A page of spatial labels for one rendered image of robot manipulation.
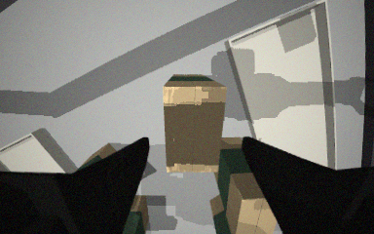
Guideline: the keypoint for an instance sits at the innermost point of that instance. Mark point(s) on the white shallow tray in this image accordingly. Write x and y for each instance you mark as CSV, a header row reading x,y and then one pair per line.
x,y
284,73
29,154

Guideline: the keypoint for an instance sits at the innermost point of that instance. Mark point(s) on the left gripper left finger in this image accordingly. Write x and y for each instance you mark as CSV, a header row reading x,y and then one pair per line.
x,y
94,200

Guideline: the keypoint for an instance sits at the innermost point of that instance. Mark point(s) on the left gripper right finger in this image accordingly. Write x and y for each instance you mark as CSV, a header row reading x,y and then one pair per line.
x,y
306,197

